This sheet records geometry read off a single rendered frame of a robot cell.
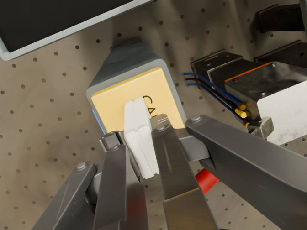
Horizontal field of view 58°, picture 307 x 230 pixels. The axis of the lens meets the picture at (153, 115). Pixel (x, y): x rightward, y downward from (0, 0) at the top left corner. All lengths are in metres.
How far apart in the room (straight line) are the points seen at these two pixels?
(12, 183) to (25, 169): 0.06
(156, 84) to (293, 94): 0.20
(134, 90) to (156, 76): 0.02
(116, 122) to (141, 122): 0.07
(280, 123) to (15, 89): 0.57
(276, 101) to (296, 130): 0.05
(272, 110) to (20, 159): 0.62
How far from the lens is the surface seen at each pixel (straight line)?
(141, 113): 0.17
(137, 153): 0.15
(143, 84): 0.21
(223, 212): 0.88
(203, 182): 0.28
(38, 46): 0.21
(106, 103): 0.22
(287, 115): 0.37
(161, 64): 0.23
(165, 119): 0.17
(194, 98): 0.70
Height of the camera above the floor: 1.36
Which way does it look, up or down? 72 degrees down
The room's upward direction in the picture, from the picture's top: 163 degrees clockwise
